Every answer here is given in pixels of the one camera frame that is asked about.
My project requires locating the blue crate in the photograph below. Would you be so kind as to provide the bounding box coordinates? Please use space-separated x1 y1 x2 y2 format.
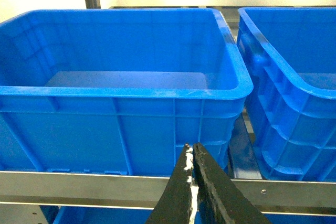
237 7 335 182
1 8 253 176
40 206 152 224

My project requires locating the left gripper black white-taped left finger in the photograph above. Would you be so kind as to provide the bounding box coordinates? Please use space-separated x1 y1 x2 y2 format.
146 144 197 223

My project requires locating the upper left blue crate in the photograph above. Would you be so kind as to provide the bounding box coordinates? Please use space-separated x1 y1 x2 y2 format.
1 8 253 176

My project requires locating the metal storage rack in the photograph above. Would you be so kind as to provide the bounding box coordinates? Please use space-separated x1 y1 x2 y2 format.
1 0 335 223

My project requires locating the lower left blue crate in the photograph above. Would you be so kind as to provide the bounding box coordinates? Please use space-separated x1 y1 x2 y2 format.
40 206 152 224

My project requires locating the upper right blue crate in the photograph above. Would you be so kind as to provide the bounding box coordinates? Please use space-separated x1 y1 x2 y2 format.
237 7 335 182

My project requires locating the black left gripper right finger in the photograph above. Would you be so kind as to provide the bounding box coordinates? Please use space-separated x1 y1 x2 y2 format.
193 143 271 223

